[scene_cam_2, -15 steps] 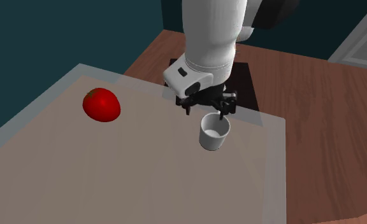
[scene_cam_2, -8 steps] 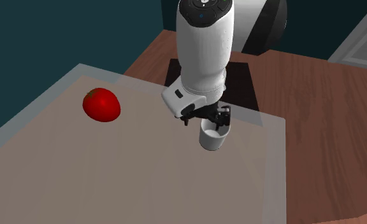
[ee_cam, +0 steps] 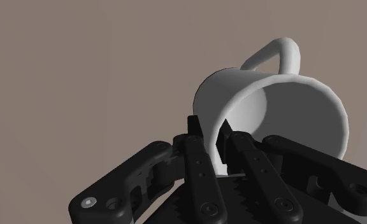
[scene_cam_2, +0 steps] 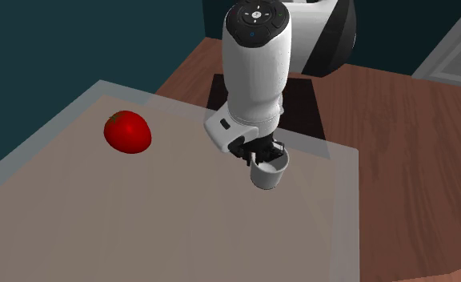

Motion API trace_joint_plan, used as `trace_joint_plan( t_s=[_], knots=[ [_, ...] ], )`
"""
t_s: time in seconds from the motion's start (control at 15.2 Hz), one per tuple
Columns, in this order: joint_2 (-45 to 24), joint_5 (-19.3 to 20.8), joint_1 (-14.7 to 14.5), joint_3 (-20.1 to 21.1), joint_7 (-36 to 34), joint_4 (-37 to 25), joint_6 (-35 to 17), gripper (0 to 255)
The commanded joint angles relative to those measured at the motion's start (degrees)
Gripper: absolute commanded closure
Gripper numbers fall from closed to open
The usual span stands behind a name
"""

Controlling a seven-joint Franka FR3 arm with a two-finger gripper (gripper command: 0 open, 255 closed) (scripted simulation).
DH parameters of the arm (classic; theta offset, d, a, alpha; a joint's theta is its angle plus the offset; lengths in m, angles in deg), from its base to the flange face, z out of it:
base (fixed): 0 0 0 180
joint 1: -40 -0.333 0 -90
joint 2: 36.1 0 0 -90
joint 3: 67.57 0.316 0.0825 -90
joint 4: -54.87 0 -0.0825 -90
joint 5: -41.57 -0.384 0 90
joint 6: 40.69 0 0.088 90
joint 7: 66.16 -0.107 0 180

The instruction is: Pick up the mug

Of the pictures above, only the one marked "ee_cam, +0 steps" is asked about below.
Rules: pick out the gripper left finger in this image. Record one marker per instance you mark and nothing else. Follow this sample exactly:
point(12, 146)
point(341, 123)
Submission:
point(199, 173)

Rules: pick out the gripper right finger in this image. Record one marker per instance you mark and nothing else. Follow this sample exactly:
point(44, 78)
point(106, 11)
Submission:
point(264, 173)

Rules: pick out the white mug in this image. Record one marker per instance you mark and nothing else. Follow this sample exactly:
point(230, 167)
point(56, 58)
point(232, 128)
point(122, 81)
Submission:
point(298, 105)

